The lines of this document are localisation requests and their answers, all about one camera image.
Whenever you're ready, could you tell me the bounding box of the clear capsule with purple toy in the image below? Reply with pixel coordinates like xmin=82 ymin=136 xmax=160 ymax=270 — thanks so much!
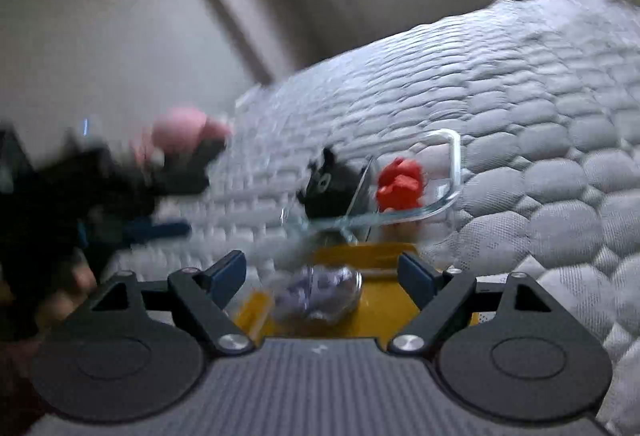
xmin=271 ymin=266 xmax=362 ymax=324

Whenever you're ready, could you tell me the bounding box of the clear glass container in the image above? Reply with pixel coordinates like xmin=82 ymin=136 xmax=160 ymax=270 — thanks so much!
xmin=280 ymin=128 xmax=463 ymax=245

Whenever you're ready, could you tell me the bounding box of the yellow container lid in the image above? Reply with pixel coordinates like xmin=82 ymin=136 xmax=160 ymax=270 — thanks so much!
xmin=233 ymin=242 xmax=459 ymax=346

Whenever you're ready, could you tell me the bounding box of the black garment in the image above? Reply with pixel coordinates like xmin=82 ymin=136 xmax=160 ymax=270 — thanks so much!
xmin=1 ymin=129 xmax=226 ymax=343

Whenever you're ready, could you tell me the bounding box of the pink plush pig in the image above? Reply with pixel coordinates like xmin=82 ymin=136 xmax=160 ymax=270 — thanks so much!
xmin=131 ymin=106 xmax=232 ymax=166

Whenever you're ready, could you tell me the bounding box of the red toy figure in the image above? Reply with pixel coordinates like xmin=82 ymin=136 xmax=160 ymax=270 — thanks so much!
xmin=375 ymin=157 xmax=425 ymax=211

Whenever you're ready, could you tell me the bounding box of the black plush toy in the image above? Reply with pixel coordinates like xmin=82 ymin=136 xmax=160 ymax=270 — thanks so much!
xmin=296 ymin=147 xmax=364 ymax=220

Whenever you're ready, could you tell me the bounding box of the grey quilted mattress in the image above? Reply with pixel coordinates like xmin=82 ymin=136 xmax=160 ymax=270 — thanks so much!
xmin=110 ymin=0 xmax=639 ymax=435

